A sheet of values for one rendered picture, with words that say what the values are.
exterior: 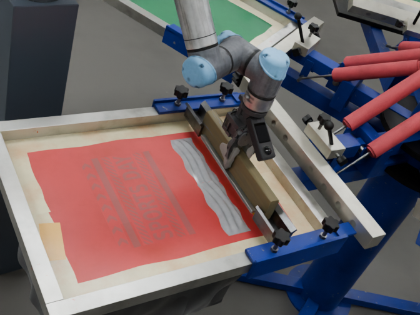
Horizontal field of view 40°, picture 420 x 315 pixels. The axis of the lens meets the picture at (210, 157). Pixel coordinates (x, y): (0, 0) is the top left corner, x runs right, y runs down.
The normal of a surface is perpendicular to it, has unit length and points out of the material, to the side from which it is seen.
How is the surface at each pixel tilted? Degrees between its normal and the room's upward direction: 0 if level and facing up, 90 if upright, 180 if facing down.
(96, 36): 0
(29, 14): 90
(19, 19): 90
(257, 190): 90
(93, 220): 0
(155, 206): 0
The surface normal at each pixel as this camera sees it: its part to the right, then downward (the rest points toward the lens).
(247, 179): -0.84, 0.13
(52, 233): 0.29, -0.71
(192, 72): -0.59, 0.40
